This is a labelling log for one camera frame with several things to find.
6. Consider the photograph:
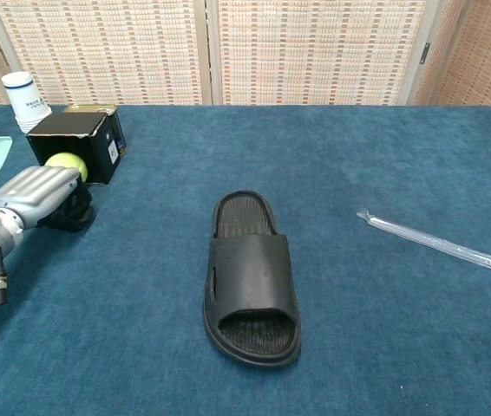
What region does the black cardboard box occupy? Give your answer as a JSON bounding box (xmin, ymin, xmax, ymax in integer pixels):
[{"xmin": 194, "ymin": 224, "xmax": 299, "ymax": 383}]
[{"xmin": 25, "ymin": 111, "xmax": 128, "ymax": 186}]

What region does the blue table cloth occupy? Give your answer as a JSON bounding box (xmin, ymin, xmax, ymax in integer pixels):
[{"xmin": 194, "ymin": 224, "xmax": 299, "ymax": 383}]
[{"xmin": 0, "ymin": 103, "xmax": 491, "ymax": 416}]

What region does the yellow tennis ball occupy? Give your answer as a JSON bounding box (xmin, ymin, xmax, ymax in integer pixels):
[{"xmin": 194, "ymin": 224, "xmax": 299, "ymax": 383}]
[{"xmin": 44, "ymin": 153, "xmax": 88, "ymax": 183}]

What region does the white paper cup stack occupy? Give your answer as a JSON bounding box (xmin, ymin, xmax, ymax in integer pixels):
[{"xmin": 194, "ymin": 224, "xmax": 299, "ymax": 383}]
[{"xmin": 1, "ymin": 71, "xmax": 53, "ymax": 134}]

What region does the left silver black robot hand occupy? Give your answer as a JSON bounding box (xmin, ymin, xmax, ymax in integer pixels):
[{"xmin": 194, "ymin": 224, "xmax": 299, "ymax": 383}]
[{"xmin": 0, "ymin": 166, "xmax": 96, "ymax": 234}]

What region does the black rubber slipper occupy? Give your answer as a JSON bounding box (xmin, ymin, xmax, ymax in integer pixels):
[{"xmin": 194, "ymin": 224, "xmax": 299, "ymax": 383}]
[{"xmin": 202, "ymin": 190, "xmax": 303, "ymax": 369}]

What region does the clear wrapped drinking straw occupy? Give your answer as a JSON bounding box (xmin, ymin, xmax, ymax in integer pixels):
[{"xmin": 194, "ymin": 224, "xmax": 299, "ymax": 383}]
[{"xmin": 356, "ymin": 208, "xmax": 491, "ymax": 281}]

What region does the gold sardine tin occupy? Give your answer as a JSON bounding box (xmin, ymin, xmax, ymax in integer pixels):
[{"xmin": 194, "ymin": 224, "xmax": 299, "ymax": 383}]
[{"xmin": 62, "ymin": 103, "xmax": 117, "ymax": 114}]

